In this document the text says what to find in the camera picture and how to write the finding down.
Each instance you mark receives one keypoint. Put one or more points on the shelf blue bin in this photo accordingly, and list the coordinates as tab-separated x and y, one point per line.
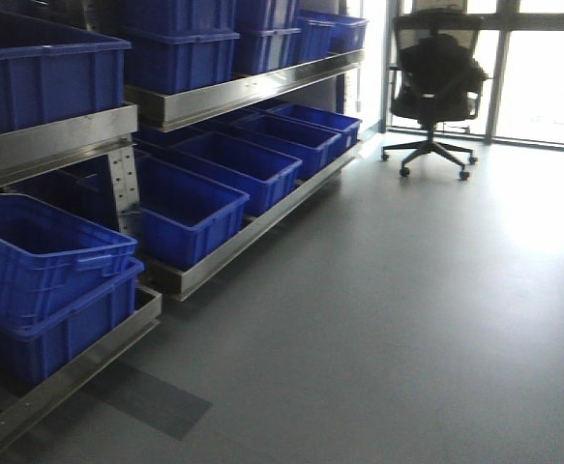
310	144
184	216
266	175
346	126

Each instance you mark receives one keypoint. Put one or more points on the upper shelf stacked blue crates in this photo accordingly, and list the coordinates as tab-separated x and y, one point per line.
179	46

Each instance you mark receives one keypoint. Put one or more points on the black office chair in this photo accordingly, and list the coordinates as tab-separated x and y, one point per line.
440	80

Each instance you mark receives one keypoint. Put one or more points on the stacked blue bin front left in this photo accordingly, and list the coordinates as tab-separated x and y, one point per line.
65	282

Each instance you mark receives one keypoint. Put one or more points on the long steel flow rack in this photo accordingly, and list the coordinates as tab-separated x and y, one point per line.
31	152

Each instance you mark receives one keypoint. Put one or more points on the upper left large blue crate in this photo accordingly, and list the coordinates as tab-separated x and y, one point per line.
51	72

